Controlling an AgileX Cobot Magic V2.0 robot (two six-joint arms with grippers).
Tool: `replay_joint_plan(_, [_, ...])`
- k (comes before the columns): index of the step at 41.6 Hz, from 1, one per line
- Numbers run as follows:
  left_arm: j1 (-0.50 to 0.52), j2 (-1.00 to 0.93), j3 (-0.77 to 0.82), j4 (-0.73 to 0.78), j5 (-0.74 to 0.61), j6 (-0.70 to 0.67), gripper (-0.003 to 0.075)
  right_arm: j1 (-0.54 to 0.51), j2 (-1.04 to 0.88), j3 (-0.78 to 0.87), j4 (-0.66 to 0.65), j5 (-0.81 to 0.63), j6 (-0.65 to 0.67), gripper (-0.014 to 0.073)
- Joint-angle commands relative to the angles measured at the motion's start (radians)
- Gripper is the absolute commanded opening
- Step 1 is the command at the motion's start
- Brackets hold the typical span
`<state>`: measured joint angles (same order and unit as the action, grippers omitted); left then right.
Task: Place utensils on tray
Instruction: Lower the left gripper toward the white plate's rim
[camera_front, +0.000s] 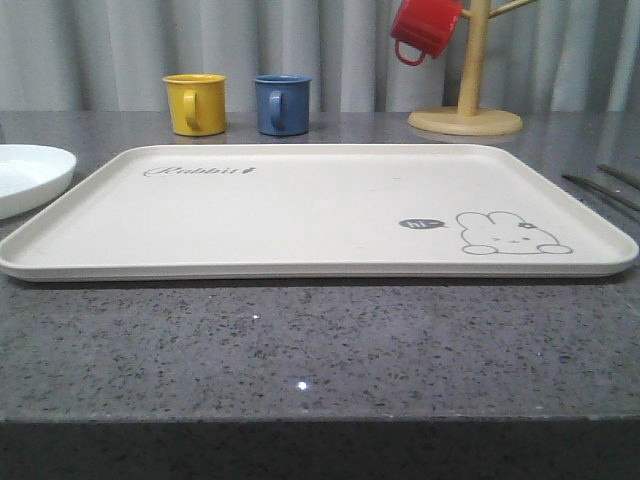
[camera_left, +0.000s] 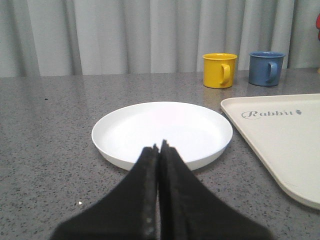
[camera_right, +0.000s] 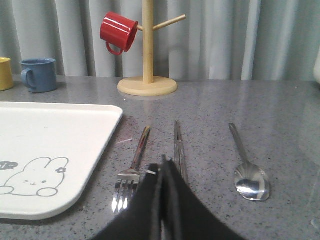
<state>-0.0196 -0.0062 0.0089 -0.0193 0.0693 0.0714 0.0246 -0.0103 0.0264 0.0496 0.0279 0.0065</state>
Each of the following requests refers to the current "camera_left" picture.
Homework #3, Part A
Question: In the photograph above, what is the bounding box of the grey curtain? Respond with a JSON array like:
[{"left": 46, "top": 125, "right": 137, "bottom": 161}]
[{"left": 0, "top": 0, "right": 320, "bottom": 77}]

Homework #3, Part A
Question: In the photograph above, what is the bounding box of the blue mug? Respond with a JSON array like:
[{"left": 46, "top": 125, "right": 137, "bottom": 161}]
[{"left": 248, "top": 51, "right": 285, "bottom": 87}]

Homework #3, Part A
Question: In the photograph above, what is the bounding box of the red mug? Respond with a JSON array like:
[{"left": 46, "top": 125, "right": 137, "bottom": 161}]
[{"left": 315, "top": 14, "right": 320, "bottom": 41}]

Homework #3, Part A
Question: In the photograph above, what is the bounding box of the white round plate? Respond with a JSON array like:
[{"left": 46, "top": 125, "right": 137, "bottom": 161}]
[{"left": 91, "top": 101, "right": 233, "bottom": 170}]

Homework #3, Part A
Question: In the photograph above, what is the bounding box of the cream rabbit tray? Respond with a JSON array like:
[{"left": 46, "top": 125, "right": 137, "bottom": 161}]
[{"left": 220, "top": 93, "right": 320, "bottom": 209}]

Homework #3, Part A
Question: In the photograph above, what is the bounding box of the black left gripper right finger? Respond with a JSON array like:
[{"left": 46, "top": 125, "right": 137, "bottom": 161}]
[{"left": 158, "top": 141, "right": 273, "bottom": 240}]

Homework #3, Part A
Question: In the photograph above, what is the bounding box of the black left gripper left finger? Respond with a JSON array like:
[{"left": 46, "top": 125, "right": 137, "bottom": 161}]
[{"left": 51, "top": 146, "right": 159, "bottom": 240}]

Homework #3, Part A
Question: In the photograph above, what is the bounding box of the yellow mug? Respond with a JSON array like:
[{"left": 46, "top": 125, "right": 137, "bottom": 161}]
[{"left": 202, "top": 53, "right": 238, "bottom": 89}]

